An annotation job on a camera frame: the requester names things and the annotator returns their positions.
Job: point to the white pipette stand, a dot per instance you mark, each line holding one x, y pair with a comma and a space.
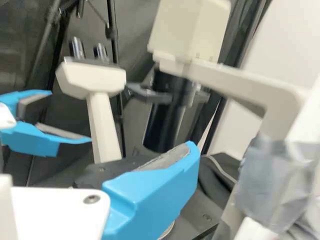
270, 175

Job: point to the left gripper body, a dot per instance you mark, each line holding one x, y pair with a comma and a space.
5, 117

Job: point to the cream microscope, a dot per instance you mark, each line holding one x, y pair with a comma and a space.
190, 30

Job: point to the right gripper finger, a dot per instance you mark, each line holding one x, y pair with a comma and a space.
30, 140
155, 195
27, 94

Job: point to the black tripod stand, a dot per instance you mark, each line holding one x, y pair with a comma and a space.
111, 32

